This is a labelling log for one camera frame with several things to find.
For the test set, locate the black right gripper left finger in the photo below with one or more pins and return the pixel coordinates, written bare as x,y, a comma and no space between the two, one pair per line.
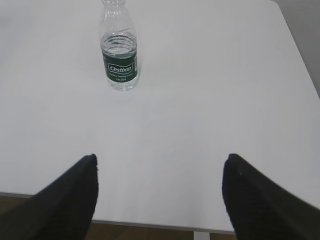
61,211

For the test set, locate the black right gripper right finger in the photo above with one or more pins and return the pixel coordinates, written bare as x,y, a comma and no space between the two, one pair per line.
260,209

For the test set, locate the clear green-label water bottle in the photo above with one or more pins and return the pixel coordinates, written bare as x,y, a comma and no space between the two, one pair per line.
118,44

